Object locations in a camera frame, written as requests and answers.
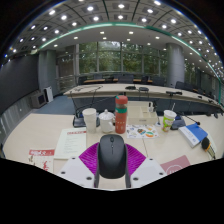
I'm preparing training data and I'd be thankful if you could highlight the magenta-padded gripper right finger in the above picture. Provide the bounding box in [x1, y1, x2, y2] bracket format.
[124, 143, 168, 189]

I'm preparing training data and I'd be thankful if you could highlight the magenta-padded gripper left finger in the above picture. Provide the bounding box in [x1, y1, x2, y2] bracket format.
[57, 142, 101, 189]

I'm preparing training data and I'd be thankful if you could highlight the black computer mouse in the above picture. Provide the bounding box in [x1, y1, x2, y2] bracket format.
[97, 134, 128, 180]

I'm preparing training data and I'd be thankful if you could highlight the pink mouse pad with drawing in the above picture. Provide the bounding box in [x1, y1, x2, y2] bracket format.
[159, 154, 192, 176]

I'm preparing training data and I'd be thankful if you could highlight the cream paper booklet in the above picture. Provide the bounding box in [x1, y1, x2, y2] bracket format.
[53, 127, 88, 160]

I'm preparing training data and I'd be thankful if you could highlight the colourful printed leaflet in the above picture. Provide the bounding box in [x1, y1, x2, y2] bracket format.
[125, 124, 160, 140]

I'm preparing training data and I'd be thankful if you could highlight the black microphone base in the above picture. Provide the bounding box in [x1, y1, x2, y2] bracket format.
[72, 114, 88, 129]

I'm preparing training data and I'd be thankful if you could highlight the stack of white paper cups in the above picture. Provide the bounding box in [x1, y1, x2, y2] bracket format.
[81, 107, 98, 134]

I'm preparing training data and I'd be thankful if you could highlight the red and white magazine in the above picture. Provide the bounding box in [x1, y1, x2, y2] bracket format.
[27, 148, 56, 174]

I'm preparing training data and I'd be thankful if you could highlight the white tray box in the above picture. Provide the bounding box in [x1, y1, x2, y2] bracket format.
[127, 105, 159, 126]

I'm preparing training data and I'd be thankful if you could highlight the white lidded ceramic mug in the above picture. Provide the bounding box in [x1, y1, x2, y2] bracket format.
[98, 108, 117, 134]

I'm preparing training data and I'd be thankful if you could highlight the red thermos bottle green band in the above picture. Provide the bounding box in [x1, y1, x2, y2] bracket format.
[114, 94, 129, 135]

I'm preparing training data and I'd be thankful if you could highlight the green and white paper cup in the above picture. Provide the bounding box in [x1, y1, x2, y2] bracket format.
[161, 109, 178, 133]

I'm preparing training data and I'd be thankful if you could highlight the dark grey pouch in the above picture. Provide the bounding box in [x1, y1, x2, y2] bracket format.
[170, 119, 187, 131]

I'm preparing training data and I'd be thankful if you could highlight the blue and white book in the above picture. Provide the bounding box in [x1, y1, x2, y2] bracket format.
[177, 122, 209, 149]

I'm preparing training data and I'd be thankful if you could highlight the black and yellow brush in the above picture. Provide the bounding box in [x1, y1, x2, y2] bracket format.
[200, 136, 218, 161]

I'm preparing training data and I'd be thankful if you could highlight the long curved conference table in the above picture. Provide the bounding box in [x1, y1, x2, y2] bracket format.
[63, 82, 224, 116]

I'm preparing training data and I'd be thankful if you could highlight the group of dark office chairs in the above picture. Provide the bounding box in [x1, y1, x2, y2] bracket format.
[77, 73, 218, 101]

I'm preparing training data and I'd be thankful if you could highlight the group of ceiling lights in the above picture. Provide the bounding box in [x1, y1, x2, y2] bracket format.
[3, 0, 224, 79]

